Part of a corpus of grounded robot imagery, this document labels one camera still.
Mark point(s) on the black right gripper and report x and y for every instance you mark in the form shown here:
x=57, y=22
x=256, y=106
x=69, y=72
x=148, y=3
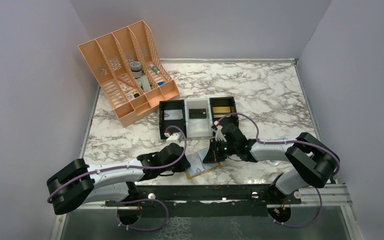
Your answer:
x=214, y=153

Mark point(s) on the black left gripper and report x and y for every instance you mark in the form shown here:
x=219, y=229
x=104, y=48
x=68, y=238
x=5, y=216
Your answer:
x=181, y=163

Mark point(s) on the light blue card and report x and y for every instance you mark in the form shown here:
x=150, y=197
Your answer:
x=197, y=164

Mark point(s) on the tan leather card holder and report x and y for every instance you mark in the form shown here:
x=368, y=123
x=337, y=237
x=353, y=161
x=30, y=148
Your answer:
x=192, y=174

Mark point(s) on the white silver card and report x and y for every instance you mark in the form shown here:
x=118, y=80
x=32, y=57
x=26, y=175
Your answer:
x=172, y=114

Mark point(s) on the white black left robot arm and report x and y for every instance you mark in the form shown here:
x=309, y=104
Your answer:
x=78, y=183

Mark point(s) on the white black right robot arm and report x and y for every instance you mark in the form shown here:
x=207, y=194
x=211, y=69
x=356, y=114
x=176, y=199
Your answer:
x=313, y=163

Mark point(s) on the black credit card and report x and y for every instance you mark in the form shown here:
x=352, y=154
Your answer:
x=197, y=113

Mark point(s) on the gold credit card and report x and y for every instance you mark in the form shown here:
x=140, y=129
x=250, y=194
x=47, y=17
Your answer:
x=222, y=110

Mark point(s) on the black left tray bin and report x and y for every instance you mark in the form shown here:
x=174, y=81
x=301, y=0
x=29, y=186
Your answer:
x=171, y=104

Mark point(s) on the black tray bin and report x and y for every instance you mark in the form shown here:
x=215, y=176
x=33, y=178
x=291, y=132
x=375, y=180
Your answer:
x=171, y=104
x=224, y=101

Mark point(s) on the black right tray bin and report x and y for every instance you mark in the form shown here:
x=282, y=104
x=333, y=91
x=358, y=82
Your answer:
x=224, y=101

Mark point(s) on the grey round jar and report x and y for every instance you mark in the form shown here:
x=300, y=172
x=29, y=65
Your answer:
x=137, y=69

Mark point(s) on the peach plastic desk organizer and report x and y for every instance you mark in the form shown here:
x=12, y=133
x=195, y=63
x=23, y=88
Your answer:
x=108, y=58

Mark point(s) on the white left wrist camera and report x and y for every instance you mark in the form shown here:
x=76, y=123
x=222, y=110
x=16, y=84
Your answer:
x=173, y=138

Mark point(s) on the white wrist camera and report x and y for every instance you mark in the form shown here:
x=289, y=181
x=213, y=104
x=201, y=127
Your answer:
x=173, y=138
x=217, y=129

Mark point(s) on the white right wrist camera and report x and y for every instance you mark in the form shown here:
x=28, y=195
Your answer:
x=217, y=129

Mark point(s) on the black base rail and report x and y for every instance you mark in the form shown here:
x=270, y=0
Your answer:
x=197, y=201

